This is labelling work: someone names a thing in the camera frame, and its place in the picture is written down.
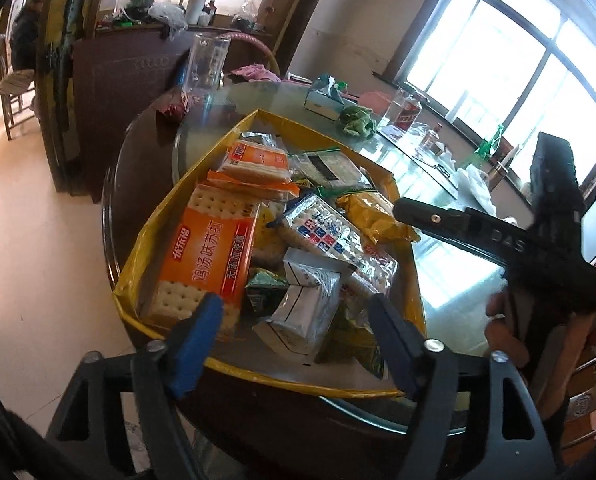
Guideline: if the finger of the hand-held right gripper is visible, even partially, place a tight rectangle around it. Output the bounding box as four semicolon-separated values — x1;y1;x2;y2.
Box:
394;197;530;269

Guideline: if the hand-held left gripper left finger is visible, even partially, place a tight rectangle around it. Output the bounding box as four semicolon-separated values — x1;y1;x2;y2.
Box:
45;291;225;480

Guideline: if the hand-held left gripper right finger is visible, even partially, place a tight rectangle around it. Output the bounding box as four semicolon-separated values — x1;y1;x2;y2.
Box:
367;294;566;480

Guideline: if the yellow green snack packet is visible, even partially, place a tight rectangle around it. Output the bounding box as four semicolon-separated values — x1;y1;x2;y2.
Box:
325;302;385;378

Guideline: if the silver snack packet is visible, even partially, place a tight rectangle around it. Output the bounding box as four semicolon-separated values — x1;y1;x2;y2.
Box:
252;270;343;367
282;247;355;288

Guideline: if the yellow cardboard box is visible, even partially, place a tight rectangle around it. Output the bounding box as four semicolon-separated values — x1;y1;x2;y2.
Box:
112;108;426;401

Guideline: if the person's right forearm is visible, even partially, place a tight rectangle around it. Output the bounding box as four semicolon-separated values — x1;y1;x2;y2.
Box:
553;265;596;411

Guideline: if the person's right hand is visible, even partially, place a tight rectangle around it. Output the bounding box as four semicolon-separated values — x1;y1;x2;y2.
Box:
484;290;530;377

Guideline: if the white plastic bag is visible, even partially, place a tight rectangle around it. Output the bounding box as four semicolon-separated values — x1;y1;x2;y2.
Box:
455;164;500;217

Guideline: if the yellow chips packet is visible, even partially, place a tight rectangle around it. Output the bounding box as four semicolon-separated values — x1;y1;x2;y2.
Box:
337;191;421;247

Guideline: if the small glass bottle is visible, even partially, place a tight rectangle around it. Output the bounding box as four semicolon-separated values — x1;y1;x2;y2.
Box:
417;122;445;157

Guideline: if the small green triangular packet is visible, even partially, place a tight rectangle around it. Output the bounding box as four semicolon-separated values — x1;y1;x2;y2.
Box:
244;267;292;317

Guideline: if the large orange cracker packet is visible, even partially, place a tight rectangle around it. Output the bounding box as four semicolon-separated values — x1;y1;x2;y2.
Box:
137;184;260;337

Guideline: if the printed paper sheet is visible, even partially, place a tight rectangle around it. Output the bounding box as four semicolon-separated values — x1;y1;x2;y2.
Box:
375;122;461;193

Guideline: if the red white liquor bottle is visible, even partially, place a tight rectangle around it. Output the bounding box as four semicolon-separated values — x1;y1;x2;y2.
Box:
394;97;427;131

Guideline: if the blue white checked snack packet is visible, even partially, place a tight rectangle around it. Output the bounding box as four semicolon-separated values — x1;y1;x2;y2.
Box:
277;194;400;302

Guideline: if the glass jar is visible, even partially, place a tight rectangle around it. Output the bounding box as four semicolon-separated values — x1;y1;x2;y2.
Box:
385;87;415;126

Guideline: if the green white seaweed packet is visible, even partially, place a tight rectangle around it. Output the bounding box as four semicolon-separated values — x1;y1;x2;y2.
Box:
288;148;375;192

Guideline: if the green crumpled wrapper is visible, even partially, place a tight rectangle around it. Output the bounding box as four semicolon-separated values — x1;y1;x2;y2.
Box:
339;105;379;138

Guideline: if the pink chair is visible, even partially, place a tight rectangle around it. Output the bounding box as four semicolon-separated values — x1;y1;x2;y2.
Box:
360;91;395;112

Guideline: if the window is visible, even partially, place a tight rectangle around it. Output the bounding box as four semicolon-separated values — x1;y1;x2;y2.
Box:
403;0;596;191

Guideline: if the teal tissue box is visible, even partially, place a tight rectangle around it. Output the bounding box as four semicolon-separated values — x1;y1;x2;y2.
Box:
304;75;349;122

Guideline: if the small orange cracker packet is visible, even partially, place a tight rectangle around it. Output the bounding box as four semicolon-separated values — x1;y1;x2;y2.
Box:
207;140;300;202

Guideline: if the dark red wrapper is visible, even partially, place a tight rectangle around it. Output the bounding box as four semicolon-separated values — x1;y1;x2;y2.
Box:
157;91;194;122

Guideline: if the dark wooden cabinet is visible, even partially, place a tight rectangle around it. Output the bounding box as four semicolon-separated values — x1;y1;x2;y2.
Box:
53;27;199;206

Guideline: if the pink cloth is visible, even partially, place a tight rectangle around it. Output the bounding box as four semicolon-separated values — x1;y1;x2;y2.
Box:
230;64;283;83

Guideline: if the pink hoop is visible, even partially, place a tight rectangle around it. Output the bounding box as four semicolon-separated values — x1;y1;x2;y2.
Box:
225;30;282;79

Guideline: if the clear plastic container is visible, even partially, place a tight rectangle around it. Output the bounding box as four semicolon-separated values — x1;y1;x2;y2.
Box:
180;32;230;101

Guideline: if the wooden chair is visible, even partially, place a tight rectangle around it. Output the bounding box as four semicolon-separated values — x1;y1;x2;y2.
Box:
0;35;38;141

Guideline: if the crumpled clear plastic bag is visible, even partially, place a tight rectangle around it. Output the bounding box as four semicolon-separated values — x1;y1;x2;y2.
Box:
148;1;190;41

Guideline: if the white tumbler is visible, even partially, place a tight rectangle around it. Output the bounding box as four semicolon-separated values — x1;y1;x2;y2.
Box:
180;0;216;26

